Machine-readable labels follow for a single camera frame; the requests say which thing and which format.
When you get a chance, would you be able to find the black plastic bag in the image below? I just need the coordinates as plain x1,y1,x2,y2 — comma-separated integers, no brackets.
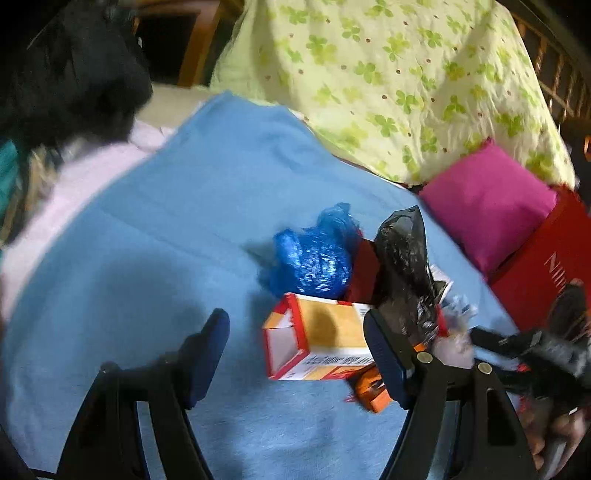
372,206,439,348

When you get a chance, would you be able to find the orange red white carton box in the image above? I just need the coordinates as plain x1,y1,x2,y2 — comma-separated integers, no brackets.
263,293,374,381

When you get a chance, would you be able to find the person's right hand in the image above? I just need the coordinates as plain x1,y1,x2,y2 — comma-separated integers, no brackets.
518,398,590,475

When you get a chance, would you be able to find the orange snack wrapper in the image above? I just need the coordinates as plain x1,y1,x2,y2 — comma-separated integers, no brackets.
348,365,392,414

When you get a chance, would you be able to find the red paper gift bag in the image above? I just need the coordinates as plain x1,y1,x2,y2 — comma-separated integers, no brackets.
489,187,590,330

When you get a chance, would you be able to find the light blue blanket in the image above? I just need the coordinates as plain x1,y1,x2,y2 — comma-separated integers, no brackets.
0,91,518,480

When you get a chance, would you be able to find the magenta pillow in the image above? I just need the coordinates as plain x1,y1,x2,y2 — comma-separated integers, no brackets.
420,138,557,276

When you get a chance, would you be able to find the red flat wrapper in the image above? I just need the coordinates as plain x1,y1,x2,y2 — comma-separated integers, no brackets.
344,239,381,304

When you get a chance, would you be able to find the blue plastic bag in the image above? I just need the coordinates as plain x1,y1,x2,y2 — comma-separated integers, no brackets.
267,203,363,299

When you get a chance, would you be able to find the pink white bedsheet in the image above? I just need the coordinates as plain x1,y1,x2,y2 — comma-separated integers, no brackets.
1,121,176,323

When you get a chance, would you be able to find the colourful clothes heap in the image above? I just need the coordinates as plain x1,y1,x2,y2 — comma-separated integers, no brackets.
1,139,63,249

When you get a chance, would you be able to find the green clover print duvet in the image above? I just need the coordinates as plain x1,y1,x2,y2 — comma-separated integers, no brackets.
211,0,576,187

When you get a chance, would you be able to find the black clothing pile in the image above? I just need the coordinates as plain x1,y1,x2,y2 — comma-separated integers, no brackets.
1,1,152,148

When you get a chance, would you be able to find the wooden chair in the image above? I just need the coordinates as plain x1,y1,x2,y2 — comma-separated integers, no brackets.
134,1,245,88

